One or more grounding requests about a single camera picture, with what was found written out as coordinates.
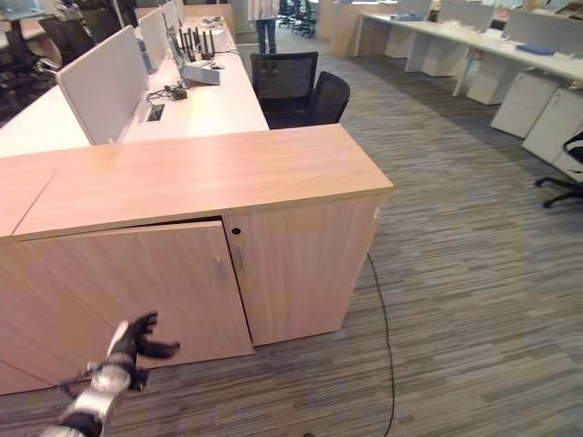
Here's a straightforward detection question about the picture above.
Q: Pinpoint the black antenna router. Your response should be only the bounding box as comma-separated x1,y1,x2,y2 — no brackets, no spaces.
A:
177,25,217,63

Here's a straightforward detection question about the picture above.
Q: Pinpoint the black swivel chair base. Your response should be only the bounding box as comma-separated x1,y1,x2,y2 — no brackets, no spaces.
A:
534,130,583,209

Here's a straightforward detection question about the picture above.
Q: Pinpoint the wooden office cabinet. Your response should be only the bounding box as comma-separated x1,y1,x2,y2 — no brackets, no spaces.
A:
0,123,394,396

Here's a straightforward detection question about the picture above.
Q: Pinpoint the small black gadget with cables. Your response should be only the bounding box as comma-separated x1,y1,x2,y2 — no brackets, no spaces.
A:
146,79,189,102

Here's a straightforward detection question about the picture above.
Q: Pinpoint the black floor cable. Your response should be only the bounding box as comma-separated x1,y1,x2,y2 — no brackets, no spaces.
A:
366,253,398,437

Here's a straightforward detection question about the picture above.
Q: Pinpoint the white long office desk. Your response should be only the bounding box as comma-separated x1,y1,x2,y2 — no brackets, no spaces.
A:
353,11,583,98
0,15,271,158

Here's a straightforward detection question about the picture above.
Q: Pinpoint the person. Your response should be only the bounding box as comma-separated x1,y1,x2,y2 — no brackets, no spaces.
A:
247,0,281,56

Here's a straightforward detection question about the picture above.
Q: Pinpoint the grey device box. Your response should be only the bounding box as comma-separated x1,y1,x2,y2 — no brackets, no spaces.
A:
180,60,221,86

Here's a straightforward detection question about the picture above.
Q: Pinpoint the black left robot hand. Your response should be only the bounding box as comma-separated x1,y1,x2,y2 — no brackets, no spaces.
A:
107,310,181,368

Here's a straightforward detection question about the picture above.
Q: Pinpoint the black mesh office chair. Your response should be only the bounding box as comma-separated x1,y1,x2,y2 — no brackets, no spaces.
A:
311,70,352,126
249,51,320,129

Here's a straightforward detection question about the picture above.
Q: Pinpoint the white drawer pedestal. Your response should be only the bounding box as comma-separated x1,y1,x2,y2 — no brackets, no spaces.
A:
489,70,560,139
520,86,583,172

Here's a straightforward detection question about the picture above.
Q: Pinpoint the wooden cabinet door with lock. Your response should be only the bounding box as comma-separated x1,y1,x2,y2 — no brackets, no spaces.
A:
225,196,388,348

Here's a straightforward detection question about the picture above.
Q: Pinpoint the white desk partition panel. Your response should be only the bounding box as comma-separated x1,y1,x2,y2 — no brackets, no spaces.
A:
137,6,171,74
55,25,150,146

